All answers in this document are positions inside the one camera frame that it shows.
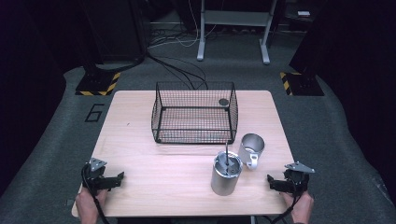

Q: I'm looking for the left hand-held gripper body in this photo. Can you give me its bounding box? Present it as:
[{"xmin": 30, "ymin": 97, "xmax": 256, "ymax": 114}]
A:
[{"xmin": 81, "ymin": 158, "xmax": 119, "ymax": 194}]

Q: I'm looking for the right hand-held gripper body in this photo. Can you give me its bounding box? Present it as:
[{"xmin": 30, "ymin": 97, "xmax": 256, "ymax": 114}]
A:
[{"xmin": 284, "ymin": 161, "xmax": 316, "ymax": 196}]

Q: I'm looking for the steel mug with white handle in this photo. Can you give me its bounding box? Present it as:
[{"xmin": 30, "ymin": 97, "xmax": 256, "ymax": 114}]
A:
[{"xmin": 237, "ymin": 133, "xmax": 266, "ymax": 171}]

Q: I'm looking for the steel tumbler with clear lid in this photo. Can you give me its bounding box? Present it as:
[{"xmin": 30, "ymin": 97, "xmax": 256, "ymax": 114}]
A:
[{"xmin": 210, "ymin": 150, "xmax": 244, "ymax": 197}]

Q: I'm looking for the black wire mesh basket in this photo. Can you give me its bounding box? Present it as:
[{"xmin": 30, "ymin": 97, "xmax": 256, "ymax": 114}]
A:
[{"xmin": 150, "ymin": 80, "xmax": 239, "ymax": 145}]

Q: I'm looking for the person's left hand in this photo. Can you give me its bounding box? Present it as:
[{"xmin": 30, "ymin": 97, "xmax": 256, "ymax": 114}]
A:
[{"xmin": 75, "ymin": 186, "xmax": 108, "ymax": 224}]

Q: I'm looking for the person's right hand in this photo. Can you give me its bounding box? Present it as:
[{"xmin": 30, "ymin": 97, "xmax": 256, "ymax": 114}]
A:
[{"xmin": 280, "ymin": 189, "xmax": 315, "ymax": 224}]

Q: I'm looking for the yellow black striped stand base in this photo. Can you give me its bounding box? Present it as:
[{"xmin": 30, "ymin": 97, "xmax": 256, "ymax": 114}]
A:
[
  {"xmin": 75, "ymin": 71, "xmax": 121, "ymax": 97},
  {"xmin": 278, "ymin": 71, "xmax": 325, "ymax": 97}
]

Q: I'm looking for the black floor cable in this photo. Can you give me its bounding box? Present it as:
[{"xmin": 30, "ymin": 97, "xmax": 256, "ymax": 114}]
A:
[
  {"xmin": 160, "ymin": 55, "xmax": 209, "ymax": 91},
  {"xmin": 146, "ymin": 52, "xmax": 195, "ymax": 91}
]

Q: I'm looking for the white floor cable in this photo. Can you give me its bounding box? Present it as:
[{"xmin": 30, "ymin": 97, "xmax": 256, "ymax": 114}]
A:
[{"xmin": 148, "ymin": 0, "xmax": 219, "ymax": 49}]

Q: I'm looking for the white metal desk frame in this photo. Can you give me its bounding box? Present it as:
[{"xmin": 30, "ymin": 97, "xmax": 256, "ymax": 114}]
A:
[{"xmin": 196, "ymin": 0, "xmax": 278, "ymax": 65}]

